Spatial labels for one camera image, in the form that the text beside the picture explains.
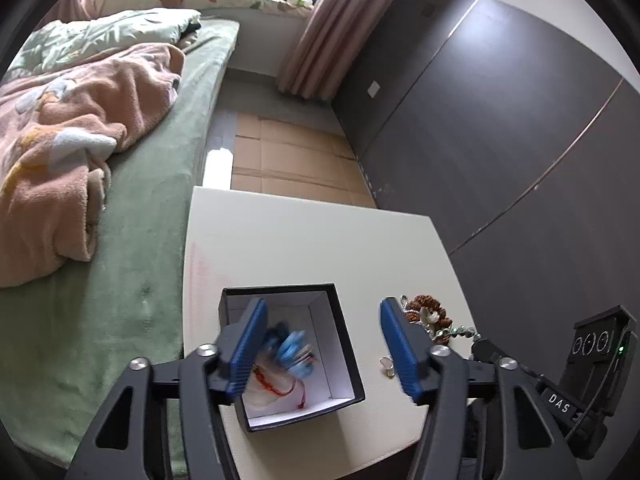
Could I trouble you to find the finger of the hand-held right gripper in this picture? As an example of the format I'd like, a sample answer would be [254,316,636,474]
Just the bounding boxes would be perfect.
[470,338,542,391]

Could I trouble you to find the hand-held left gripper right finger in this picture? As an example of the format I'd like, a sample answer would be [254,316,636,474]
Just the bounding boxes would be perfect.
[379,297,583,480]

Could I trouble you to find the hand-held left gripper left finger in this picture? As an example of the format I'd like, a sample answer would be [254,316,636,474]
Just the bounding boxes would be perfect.
[65,297,271,480]

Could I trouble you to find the blue bead bracelet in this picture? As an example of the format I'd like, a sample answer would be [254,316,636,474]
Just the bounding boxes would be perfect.
[260,327,318,378]

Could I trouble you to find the brown bead bracelet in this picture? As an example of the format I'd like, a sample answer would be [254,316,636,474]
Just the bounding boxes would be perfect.
[406,294,453,331]

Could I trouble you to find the black jewelry box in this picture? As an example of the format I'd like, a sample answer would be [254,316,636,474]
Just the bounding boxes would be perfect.
[218,283,366,433]

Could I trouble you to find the green bead strand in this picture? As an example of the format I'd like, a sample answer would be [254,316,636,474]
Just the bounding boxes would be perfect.
[435,325,478,346]

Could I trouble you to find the green bed sheet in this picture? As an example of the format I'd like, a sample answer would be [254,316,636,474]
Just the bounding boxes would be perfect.
[0,19,241,471]

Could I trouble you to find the flattened cardboard sheet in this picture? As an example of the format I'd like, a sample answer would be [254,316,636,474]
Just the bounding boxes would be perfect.
[230,112,376,208]

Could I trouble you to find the pink flower blanket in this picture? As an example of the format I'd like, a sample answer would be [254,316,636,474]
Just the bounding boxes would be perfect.
[0,42,186,288]

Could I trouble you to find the light green duvet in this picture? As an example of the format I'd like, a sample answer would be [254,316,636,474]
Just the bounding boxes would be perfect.
[7,7,203,81]

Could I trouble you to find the red string bracelet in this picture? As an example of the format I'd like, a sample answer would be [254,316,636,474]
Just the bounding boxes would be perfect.
[252,365,308,408]

